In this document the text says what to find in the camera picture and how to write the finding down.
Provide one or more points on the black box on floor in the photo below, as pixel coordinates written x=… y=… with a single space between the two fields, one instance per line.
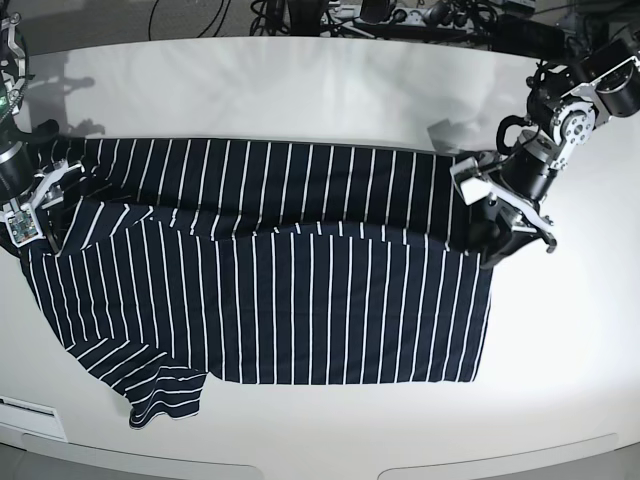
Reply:
x=522 y=37

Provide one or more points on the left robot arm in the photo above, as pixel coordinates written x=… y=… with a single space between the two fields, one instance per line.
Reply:
x=566 y=104

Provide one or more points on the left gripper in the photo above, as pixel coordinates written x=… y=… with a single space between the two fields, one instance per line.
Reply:
x=500 y=231

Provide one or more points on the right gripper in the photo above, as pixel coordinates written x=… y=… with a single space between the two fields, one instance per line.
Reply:
x=49 y=191

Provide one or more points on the navy white striped T-shirt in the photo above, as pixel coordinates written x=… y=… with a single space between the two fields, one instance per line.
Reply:
x=257 y=263

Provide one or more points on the grey power strip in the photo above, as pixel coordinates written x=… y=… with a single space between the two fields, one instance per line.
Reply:
x=446 y=16

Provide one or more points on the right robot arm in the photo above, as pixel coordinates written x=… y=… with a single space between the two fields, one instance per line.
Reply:
x=18 y=169

